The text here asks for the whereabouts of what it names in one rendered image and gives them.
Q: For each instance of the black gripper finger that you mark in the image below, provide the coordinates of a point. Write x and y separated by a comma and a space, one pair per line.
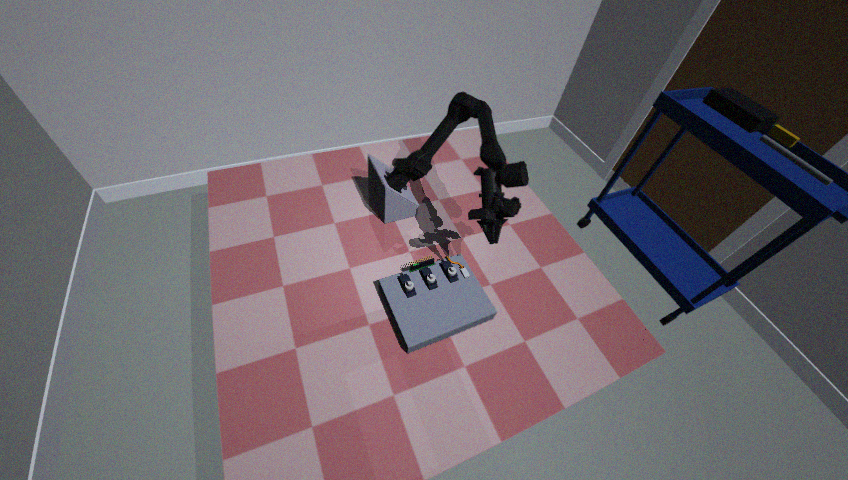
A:
488, 227
498, 228

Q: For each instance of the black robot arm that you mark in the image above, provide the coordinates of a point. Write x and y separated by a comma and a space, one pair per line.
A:
462, 107

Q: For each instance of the black pin header strip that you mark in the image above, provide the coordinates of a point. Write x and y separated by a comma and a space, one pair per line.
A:
421, 265

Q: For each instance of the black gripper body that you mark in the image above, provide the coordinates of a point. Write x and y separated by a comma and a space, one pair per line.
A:
487, 212

